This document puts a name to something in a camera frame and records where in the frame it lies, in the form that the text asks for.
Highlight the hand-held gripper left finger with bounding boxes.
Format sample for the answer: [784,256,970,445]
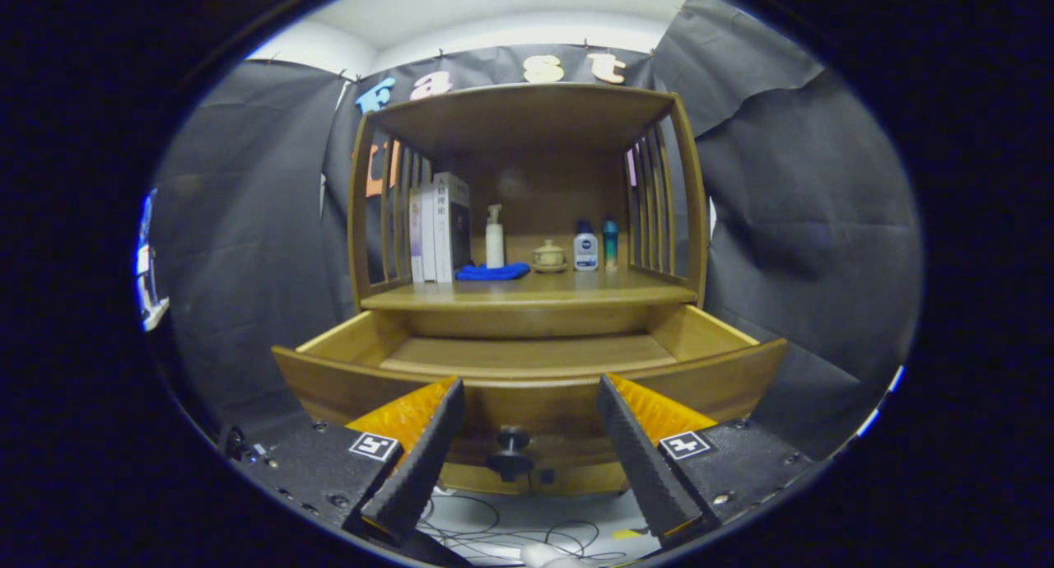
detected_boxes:
[226,376,466,548]

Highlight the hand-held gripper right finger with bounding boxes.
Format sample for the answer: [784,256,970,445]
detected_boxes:
[596,374,816,550]

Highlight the wooden drawer with black knob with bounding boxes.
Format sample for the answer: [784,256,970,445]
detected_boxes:
[272,305,789,482]

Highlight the wooden countertop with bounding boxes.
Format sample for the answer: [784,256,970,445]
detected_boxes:
[360,268,699,312]

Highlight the wooden cabinet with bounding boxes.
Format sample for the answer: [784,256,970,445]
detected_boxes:
[347,82,711,496]

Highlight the blue folded cloth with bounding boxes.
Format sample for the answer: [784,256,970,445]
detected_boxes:
[455,262,532,282]

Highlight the white bottle with blue cap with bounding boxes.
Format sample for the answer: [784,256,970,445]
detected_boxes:
[573,221,599,272]

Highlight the beige lidded teacup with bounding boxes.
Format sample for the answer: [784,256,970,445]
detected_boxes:
[531,239,569,273]

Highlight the white pump bottle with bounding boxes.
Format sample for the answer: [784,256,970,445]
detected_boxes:
[485,204,506,269]

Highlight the pale purple book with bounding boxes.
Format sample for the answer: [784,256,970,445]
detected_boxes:
[409,187,424,283]

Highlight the white book with dark cover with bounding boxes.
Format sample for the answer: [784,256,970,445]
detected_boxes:
[432,171,472,283]

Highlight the black floor cables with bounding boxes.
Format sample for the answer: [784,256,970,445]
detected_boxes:
[416,490,627,565]

